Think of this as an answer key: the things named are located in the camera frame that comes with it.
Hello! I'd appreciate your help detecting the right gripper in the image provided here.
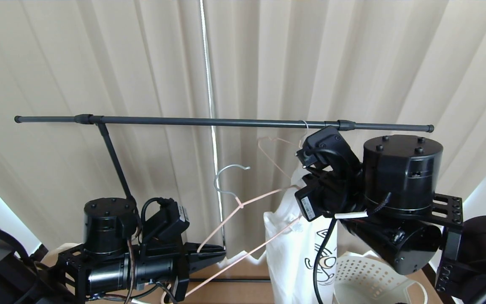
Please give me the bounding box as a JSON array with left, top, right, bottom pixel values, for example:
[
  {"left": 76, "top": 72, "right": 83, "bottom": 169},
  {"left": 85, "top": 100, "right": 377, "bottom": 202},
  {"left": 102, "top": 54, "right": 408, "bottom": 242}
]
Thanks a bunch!
[{"left": 295, "top": 169, "right": 443, "bottom": 276}]

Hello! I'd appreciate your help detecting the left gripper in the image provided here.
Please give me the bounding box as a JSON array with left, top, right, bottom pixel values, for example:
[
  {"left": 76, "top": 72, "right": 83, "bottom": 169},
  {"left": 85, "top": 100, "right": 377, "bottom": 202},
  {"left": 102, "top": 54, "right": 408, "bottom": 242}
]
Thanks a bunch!
[{"left": 85, "top": 242, "right": 227, "bottom": 303}]

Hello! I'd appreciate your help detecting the pink clothes hanger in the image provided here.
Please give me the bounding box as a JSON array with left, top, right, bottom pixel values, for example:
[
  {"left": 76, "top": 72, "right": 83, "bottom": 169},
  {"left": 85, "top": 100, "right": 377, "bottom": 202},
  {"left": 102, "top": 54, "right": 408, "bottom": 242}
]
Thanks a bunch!
[
  {"left": 258, "top": 120, "right": 311, "bottom": 182},
  {"left": 161, "top": 164, "right": 303, "bottom": 304}
]

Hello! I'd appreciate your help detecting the white printed t-shirt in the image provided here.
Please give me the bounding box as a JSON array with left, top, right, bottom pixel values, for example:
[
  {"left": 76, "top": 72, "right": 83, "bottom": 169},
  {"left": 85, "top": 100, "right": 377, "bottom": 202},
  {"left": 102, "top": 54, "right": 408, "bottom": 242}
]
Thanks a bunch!
[{"left": 263, "top": 167, "right": 340, "bottom": 304}]

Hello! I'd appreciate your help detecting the white laundry basket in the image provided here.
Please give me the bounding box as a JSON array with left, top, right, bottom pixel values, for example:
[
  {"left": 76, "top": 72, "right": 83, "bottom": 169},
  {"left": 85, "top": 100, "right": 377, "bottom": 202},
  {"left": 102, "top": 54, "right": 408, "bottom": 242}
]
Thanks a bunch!
[{"left": 334, "top": 251, "right": 429, "bottom": 304}]

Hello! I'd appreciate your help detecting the black clothes rack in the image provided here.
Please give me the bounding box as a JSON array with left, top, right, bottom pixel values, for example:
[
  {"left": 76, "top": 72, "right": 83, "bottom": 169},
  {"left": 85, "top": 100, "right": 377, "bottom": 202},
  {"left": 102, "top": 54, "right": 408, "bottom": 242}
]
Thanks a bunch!
[{"left": 14, "top": 113, "right": 435, "bottom": 283}]

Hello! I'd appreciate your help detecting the beige curtain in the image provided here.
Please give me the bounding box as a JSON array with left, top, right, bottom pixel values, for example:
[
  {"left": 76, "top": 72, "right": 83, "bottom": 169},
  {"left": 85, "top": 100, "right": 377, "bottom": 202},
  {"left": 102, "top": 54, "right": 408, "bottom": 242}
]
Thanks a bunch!
[{"left": 0, "top": 0, "right": 486, "bottom": 271}]

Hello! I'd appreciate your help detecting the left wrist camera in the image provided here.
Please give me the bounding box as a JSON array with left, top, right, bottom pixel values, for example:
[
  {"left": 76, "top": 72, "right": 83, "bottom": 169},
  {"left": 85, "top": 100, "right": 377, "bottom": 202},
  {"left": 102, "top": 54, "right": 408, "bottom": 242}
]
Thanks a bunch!
[{"left": 141, "top": 198, "right": 191, "bottom": 245}]

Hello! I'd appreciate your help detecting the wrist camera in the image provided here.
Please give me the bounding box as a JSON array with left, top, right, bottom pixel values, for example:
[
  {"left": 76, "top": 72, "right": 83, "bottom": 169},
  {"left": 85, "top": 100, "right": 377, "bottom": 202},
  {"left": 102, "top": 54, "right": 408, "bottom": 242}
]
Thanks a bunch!
[
  {"left": 141, "top": 198, "right": 191, "bottom": 245},
  {"left": 296, "top": 125, "right": 362, "bottom": 171}
]

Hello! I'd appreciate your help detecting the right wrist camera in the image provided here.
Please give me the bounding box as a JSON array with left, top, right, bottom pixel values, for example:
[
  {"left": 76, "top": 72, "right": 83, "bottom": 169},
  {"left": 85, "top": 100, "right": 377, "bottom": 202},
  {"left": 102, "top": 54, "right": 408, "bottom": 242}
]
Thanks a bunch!
[{"left": 296, "top": 125, "right": 362, "bottom": 171}]

